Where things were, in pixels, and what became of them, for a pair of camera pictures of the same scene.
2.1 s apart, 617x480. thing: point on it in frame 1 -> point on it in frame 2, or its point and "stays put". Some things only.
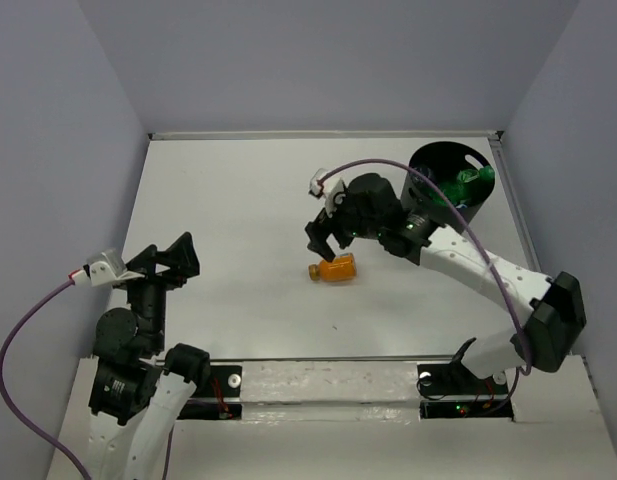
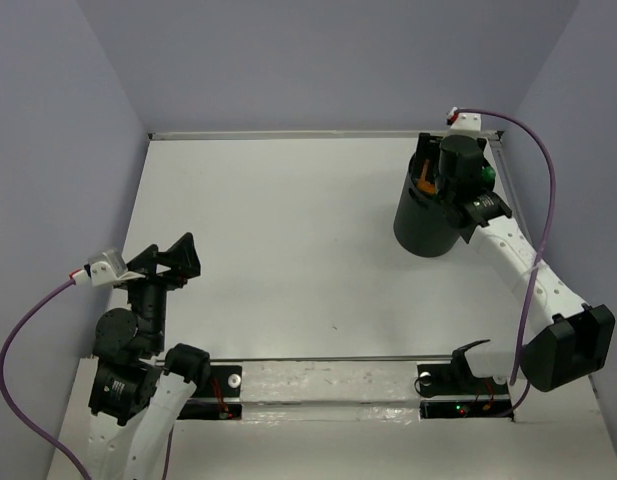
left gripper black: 181,253 stays put
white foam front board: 329,392 stays put
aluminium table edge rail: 336,135 stays put
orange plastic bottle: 342,268 -> 423,184
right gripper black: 320,228 -> 429,148
